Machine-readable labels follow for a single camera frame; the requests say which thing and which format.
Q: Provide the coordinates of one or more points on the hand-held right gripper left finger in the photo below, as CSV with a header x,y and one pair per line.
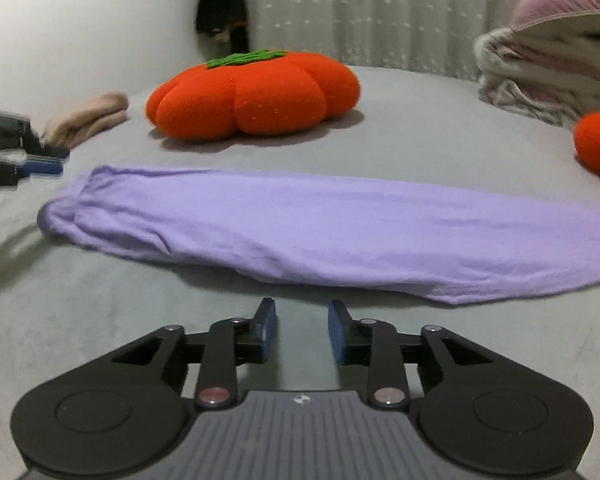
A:
x,y
269,335

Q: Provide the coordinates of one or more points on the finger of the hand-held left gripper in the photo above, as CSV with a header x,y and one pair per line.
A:
x,y
42,168
55,154

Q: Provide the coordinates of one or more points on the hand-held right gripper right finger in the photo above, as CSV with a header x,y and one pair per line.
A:
x,y
336,335

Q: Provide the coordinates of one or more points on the purple pants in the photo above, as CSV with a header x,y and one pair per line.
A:
x,y
330,230

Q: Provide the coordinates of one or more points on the folded beige cloth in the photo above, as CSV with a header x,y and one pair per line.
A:
x,y
90,117

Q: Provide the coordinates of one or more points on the black hanging garment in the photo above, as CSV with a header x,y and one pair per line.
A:
x,y
222,5

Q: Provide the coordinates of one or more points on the grey star-print curtain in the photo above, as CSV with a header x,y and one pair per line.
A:
x,y
390,10

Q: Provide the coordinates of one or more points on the purple pillow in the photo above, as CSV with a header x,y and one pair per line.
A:
x,y
565,5

